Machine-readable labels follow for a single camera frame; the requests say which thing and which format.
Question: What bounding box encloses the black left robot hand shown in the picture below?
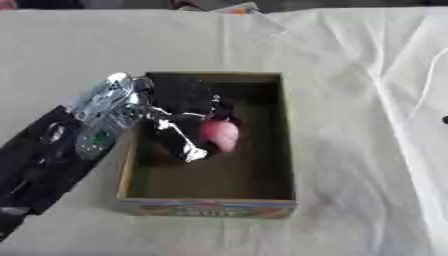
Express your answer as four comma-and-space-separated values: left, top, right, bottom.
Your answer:
138, 74, 242, 164

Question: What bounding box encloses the pink toy peach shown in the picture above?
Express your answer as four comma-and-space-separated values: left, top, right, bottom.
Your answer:
199, 119, 242, 154

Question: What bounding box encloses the open cardboard box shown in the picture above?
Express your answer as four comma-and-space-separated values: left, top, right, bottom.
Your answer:
113, 70, 300, 220

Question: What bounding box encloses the white and orange paper item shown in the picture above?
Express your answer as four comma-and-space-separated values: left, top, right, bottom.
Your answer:
210, 1, 263, 16

